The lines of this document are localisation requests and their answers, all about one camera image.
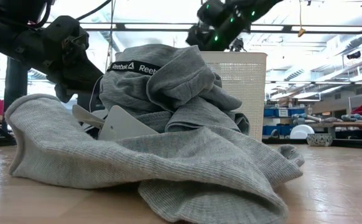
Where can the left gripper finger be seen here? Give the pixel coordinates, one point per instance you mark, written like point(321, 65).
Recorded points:
point(122, 124)
point(86, 115)

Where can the grey Reebok underwear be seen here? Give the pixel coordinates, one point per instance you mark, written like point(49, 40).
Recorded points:
point(174, 84)

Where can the white plastic laundry basket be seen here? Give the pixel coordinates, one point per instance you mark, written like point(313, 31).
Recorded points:
point(246, 93)

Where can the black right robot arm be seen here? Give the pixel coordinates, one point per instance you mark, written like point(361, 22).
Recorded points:
point(230, 25)

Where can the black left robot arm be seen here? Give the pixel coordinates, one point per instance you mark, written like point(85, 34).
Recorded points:
point(7, 28)

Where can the black metal rig frame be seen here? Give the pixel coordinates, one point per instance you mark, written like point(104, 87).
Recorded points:
point(14, 84)

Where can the white plate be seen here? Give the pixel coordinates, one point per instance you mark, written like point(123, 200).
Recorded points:
point(302, 132)

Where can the patterned bowl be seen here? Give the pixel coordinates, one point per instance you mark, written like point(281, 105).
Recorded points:
point(319, 140)

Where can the yellow hanging tag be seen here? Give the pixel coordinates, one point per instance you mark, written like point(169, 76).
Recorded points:
point(301, 31)

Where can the blue storage bin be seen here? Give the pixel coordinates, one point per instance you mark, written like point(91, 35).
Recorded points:
point(269, 112)
point(275, 130)

